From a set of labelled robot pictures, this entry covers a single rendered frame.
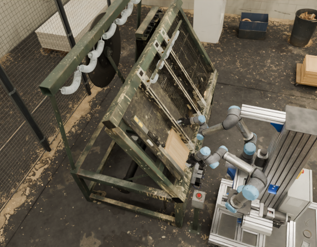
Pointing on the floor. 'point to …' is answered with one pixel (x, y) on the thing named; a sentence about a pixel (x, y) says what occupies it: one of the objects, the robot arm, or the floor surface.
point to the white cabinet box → (208, 19)
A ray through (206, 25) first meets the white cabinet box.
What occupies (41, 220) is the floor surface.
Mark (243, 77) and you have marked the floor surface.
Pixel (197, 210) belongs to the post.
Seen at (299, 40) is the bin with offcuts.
